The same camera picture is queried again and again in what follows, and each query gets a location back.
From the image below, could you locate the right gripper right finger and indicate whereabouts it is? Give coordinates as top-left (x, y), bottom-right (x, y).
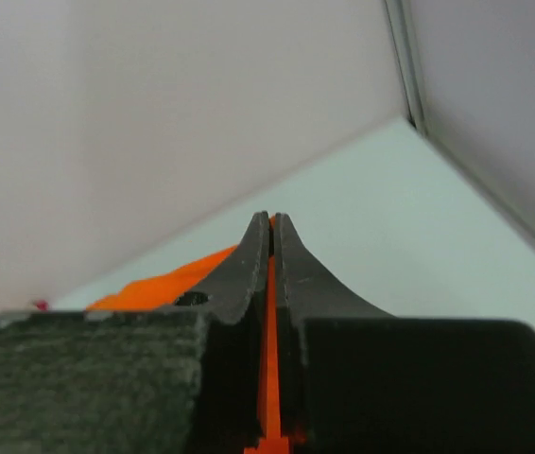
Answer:
top-left (274, 214), bottom-right (535, 453)

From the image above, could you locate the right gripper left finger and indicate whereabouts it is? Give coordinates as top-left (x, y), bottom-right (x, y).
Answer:
top-left (0, 212), bottom-right (270, 453)

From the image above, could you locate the orange t shirt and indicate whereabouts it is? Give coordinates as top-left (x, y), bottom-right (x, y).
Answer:
top-left (89, 212), bottom-right (301, 453)

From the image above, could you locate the folded red t shirt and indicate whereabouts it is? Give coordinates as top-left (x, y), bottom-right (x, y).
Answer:
top-left (31, 300), bottom-right (50, 311)

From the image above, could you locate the right aluminium frame post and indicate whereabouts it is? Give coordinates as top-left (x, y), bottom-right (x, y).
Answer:
top-left (386, 1), bottom-right (535, 238)

